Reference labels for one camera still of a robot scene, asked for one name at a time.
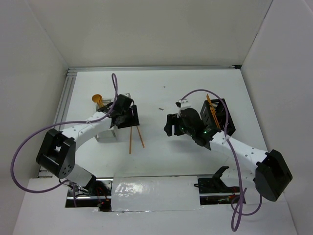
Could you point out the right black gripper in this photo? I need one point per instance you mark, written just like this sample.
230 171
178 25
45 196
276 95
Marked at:
172 119

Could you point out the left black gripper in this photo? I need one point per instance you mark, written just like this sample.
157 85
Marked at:
134 119

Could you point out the orange chopstick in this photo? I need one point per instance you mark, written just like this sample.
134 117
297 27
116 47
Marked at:
140 136
130 141

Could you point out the orange spoon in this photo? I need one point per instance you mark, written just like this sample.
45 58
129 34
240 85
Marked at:
97 98

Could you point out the orange fork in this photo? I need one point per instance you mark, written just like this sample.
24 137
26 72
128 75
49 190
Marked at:
212 107

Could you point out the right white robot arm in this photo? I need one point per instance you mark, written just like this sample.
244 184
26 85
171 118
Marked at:
271 173

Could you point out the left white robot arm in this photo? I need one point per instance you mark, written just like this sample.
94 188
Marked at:
57 152

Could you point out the white utensil container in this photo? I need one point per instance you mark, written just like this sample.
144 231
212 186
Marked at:
111 134

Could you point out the black utensil container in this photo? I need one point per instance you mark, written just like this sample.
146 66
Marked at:
207 118

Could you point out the white tape sheet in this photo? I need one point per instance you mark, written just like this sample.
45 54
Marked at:
155 194

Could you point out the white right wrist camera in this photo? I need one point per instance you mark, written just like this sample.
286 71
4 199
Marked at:
182 104

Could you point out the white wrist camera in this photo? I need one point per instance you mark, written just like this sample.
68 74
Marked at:
182 104
128 95

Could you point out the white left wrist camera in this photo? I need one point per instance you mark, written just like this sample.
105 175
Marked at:
128 95

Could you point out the aluminium rail at back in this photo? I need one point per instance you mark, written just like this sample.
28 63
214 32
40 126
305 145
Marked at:
154 68

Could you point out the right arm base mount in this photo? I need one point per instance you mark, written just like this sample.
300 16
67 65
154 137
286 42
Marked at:
213 191

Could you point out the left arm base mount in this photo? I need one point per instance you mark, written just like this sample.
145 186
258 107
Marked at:
98 198

